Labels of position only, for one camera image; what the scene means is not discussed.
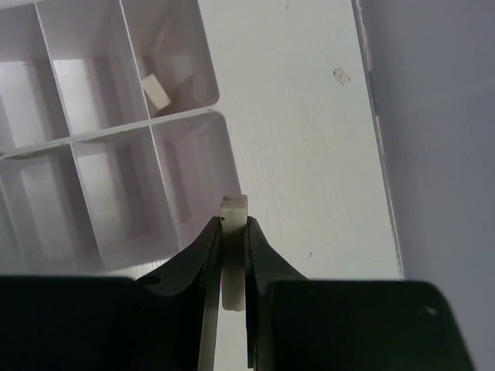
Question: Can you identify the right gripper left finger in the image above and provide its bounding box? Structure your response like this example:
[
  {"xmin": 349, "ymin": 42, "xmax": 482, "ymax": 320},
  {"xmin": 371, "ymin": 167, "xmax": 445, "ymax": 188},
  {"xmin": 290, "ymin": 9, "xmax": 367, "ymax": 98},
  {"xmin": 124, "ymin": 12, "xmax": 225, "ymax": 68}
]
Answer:
[{"xmin": 133, "ymin": 217, "xmax": 222, "ymax": 370}]

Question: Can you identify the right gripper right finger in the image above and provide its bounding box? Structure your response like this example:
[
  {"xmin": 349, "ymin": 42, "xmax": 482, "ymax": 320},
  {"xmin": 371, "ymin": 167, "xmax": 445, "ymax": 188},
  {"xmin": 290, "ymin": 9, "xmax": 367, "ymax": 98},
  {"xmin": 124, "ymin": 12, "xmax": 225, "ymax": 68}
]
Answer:
[{"xmin": 243, "ymin": 216, "xmax": 306, "ymax": 367}]

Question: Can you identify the grey eraser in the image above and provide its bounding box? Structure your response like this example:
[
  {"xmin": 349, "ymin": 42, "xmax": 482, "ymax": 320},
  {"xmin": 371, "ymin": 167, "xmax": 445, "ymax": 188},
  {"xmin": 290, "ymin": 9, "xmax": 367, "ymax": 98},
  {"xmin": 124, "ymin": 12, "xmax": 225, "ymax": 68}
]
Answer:
[{"xmin": 220, "ymin": 195, "xmax": 248, "ymax": 312}]

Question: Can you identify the beige eraser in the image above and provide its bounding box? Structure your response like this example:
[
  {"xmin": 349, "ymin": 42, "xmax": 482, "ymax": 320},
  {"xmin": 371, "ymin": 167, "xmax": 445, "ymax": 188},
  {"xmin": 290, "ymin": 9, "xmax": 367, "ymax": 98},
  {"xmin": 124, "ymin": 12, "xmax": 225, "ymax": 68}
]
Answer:
[{"xmin": 142, "ymin": 74, "xmax": 172, "ymax": 115}]

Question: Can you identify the white right organizer box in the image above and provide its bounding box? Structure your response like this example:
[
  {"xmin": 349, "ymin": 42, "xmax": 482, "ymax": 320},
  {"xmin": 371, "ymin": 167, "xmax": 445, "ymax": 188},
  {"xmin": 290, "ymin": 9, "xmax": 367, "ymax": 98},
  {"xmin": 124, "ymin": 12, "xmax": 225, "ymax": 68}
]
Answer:
[{"xmin": 1, "ymin": 110, "xmax": 241, "ymax": 275}]

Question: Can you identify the white organizer box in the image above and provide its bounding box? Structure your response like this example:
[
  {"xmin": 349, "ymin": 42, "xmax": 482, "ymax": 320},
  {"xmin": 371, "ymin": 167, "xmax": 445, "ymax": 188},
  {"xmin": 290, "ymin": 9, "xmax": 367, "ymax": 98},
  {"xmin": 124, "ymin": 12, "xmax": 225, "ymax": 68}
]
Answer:
[
  {"xmin": 1, "ymin": 110, "xmax": 241, "ymax": 275},
  {"xmin": 1, "ymin": 1, "xmax": 220, "ymax": 152}
]

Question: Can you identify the small white tape scrap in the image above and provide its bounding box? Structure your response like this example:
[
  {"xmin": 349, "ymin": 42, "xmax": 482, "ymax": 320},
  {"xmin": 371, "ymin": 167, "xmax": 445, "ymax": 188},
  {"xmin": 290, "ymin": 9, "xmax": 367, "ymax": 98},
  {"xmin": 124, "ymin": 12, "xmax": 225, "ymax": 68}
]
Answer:
[{"xmin": 333, "ymin": 67, "xmax": 350, "ymax": 86}]

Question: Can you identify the white left organizer box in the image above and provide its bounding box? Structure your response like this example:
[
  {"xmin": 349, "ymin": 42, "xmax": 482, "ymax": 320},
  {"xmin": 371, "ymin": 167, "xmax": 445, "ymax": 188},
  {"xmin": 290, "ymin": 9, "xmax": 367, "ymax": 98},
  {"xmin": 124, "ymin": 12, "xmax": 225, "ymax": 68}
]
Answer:
[{"xmin": 1, "ymin": 1, "xmax": 220, "ymax": 152}]

